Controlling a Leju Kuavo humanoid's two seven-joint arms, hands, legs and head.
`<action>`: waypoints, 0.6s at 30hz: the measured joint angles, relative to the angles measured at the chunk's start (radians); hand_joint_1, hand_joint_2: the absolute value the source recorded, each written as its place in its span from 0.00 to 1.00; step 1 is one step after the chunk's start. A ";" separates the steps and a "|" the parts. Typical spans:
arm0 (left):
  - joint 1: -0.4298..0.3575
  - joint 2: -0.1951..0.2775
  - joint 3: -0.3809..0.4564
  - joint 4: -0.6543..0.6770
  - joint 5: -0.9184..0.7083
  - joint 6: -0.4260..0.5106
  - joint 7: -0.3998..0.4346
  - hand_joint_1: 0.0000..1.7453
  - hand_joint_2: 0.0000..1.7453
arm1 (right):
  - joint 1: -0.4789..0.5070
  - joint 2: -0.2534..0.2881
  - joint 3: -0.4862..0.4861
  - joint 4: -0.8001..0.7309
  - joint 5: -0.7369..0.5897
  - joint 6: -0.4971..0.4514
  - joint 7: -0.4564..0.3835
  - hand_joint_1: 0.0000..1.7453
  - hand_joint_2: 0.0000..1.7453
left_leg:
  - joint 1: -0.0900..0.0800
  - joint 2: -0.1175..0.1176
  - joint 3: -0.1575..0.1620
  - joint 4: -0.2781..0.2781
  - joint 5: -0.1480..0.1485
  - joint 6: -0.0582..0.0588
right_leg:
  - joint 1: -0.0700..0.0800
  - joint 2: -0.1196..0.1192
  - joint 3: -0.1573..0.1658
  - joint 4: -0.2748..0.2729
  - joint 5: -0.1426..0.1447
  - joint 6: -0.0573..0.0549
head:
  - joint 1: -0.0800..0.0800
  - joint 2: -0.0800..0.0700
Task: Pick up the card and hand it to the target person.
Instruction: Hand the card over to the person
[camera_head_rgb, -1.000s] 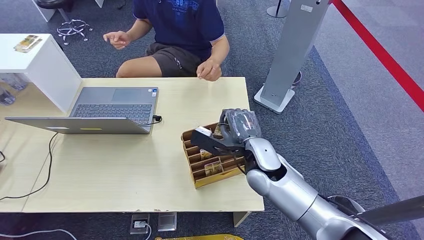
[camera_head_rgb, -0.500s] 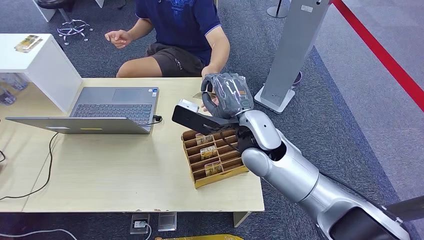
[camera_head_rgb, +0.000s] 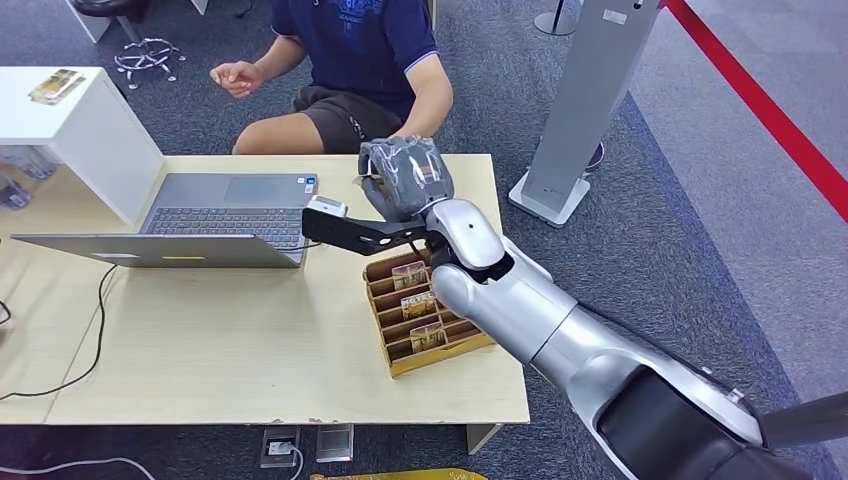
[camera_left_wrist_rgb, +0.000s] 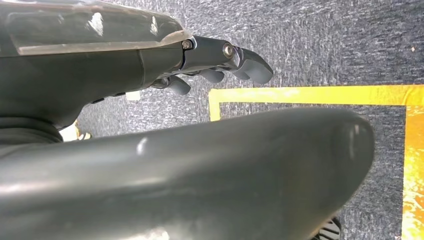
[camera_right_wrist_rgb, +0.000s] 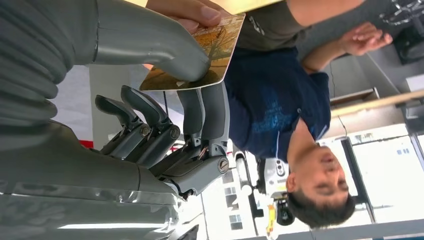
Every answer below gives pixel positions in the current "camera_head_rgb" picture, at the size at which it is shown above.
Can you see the small printed card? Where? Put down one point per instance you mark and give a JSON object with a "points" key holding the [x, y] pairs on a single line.
{"points": [[58, 86], [418, 305], [427, 338], [409, 275]]}

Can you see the grey kiosk stand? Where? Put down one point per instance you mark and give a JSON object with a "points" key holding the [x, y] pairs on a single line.
{"points": [[583, 99]]}

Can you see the desk leg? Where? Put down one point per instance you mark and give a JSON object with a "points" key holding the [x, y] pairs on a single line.
{"points": [[482, 437]]}

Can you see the person's right forearm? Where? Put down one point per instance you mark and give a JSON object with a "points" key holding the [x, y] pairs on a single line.
{"points": [[278, 63]]}

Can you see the black camera bracket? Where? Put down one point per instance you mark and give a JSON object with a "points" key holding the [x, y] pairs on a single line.
{"points": [[351, 233]]}

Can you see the person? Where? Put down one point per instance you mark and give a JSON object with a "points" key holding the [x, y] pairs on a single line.
{"points": [[358, 40]]}

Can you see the grey laptop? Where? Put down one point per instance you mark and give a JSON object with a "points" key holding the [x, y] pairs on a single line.
{"points": [[225, 218]]}

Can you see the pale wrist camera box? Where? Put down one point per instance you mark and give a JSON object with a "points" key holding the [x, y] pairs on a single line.
{"points": [[328, 206]]}

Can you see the cardboard card holder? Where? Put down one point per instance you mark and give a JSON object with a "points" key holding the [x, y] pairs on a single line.
{"points": [[424, 361]]}

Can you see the dark grey bar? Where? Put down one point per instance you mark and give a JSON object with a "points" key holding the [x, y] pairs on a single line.
{"points": [[808, 418]]}

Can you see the person's left forearm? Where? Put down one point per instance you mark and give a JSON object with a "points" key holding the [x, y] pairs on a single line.
{"points": [[430, 116]]}

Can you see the yellow patterned object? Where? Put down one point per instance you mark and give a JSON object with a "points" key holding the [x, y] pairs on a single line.
{"points": [[397, 475]]}

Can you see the clear plastic bottle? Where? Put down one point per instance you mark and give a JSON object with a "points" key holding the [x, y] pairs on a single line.
{"points": [[30, 162], [12, 193]]}

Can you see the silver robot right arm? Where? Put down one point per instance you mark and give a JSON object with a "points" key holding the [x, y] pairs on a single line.
{"points": [[530, 311]]}

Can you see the person's right hand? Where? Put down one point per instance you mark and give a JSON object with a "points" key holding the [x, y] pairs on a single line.
{"points": [[235, 78]]}

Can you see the floor socket box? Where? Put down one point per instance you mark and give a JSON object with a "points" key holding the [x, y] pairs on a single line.
{"points": [[279, 447], [334, 442]]}

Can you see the dark rounded object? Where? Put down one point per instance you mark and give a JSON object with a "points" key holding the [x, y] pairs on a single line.
{"points": [[595, 156]]}

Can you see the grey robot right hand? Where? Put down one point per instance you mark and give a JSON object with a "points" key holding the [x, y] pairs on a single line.
{"points": [[404, 175]]}

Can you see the black chair seat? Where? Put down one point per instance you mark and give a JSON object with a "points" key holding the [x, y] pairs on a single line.
{"points": [[109, 6]]}

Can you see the white box shelf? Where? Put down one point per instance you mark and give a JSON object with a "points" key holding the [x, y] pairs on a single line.
{"points": [[99, 146]]}

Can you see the round stanchion base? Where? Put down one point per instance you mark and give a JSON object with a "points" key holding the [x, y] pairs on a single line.
{"points": [[556, 23]]}

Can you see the chrome chair base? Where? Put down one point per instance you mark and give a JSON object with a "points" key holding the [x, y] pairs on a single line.
{"points": [[149, 56]]}

